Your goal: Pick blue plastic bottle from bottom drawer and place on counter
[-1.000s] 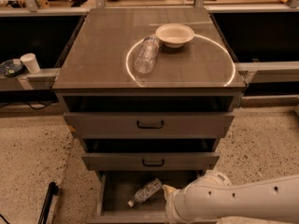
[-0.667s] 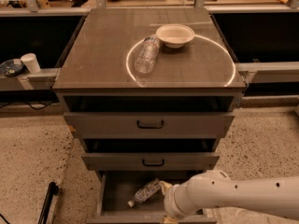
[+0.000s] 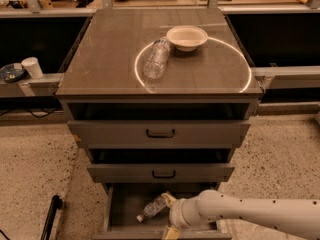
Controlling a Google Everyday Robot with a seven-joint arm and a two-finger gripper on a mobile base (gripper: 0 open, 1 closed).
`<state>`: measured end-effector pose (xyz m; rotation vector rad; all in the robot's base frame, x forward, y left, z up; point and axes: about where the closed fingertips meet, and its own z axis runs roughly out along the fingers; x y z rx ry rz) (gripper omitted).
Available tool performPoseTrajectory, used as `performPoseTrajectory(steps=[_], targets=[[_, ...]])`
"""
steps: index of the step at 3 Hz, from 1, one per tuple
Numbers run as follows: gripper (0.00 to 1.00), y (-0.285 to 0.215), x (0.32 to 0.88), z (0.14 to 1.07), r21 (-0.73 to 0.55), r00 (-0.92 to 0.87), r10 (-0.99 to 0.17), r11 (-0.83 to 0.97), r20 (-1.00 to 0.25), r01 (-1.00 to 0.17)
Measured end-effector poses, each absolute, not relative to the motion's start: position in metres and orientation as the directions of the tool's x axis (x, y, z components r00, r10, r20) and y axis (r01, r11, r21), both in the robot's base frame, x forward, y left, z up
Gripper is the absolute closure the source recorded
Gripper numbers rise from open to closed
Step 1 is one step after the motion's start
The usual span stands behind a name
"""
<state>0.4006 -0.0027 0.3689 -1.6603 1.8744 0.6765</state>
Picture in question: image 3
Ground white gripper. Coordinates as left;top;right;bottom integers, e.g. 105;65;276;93
161;192;200;240

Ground blue plastic water bottle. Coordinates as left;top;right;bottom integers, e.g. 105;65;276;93
136;195;167;222

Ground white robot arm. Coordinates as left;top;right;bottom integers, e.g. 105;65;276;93
162;189;320;240

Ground grey bottom drawer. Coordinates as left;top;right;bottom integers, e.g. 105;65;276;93
92;182;219;240

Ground grey drawer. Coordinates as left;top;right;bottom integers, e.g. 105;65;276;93
69;103;249;149
87;149;234;183
92;182;219;240

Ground grey middle drawer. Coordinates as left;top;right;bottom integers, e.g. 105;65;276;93
87;149;234;183

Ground grey drawer cabinet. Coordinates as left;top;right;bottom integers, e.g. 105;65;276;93
55;7;265;240

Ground grey top drawer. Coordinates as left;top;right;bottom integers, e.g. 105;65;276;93
69;103;249;149

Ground clear plastic bottle on counter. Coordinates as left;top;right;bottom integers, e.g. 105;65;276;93
143;37;170;80

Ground white paper bowl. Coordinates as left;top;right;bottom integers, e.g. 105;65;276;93
166;26;208;52

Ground white paper cup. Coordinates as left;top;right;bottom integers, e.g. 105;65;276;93
21;57;43;79

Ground dark round plate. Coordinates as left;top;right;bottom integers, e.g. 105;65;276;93
0;63;26;83

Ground black middle drawer handle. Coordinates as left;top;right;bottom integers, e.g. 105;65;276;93
152;170;176;179

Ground black drawer handle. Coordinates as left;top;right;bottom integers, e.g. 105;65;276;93
146;129;176;139
152;170;176;179

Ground black top drawer handle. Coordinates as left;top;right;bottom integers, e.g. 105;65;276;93
146;129;176;139

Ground black floor cable bar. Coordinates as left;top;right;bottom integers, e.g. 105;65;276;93
40;195;64;240

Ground black cable under shelf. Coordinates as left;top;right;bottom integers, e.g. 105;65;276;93
0;107;63;119

